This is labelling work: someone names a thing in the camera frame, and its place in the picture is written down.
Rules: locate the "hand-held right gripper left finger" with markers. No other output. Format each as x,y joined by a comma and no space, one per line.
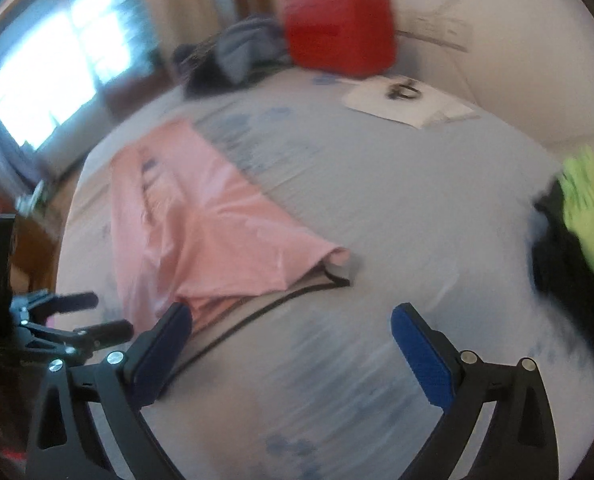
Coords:
159,347

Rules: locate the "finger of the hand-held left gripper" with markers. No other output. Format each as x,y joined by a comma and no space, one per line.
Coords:
104,332
69,301

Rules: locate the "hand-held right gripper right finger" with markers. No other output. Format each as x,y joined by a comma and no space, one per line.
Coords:
422,350

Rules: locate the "pink garment with black trim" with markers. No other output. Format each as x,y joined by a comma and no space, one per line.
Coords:
197,230

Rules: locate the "pile of grey-blue clothes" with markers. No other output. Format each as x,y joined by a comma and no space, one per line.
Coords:
239,52

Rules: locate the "light blue bed sheet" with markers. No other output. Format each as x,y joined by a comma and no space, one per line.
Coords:
402,220

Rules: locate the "green and black garment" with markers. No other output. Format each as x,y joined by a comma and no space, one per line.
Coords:
579,240

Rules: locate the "window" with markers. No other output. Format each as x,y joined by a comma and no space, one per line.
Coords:
52,60

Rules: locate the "white paper sheet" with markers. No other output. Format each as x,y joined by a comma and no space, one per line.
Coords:
409,100

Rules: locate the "black scissors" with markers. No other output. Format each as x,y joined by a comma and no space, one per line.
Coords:
402,89

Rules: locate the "red handbag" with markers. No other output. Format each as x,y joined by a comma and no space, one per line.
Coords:
339,27

